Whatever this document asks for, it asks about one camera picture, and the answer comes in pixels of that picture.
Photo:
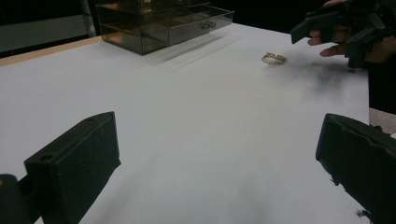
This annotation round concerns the clear brown acrylic drawer organizer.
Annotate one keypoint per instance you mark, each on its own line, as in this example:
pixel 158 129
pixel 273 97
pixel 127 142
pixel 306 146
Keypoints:
pixel 137 28

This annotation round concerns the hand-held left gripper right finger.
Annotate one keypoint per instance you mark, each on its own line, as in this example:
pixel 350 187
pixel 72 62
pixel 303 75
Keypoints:
pixel 361 158

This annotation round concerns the grey background panel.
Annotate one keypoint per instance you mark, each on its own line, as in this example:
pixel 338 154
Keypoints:
pixel 40 32

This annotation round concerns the clear brown acrylic drawer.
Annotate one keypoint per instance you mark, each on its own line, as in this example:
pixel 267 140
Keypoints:
pixel 199 26

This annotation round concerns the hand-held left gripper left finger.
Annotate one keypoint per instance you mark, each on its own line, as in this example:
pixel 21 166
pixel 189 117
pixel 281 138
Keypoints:
pixel 74 165

